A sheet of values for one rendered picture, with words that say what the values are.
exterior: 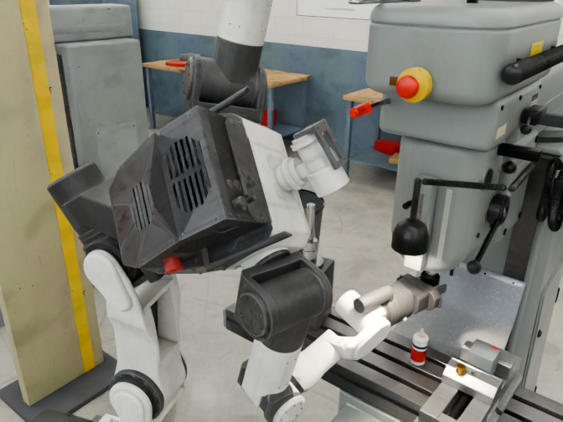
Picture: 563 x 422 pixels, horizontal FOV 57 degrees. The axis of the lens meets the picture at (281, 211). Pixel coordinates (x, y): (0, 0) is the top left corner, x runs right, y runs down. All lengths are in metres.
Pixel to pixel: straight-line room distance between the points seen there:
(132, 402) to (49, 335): 1.51
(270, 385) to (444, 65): 0.66
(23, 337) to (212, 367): 0.96
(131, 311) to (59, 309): 1.59
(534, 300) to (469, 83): 0.95
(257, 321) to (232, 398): 1.93
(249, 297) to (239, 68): 0.43
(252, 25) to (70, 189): 0.50
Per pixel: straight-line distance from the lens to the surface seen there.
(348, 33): 6.21
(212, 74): 1.03
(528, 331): 1.82
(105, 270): 1.15
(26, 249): 2.55
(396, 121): 1.12
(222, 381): 2.89
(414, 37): 0.98
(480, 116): 1.06
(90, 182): 1.17
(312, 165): 0.93
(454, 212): 1.17
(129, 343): 1.28
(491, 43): 0.96
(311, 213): 1.48
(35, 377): 2.87
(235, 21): 1.01
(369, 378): 1.47
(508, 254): 1.68
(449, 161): 1.13
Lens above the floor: 1.93
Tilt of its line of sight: 24 degrees down
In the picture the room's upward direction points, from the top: 1 degrees clockwise
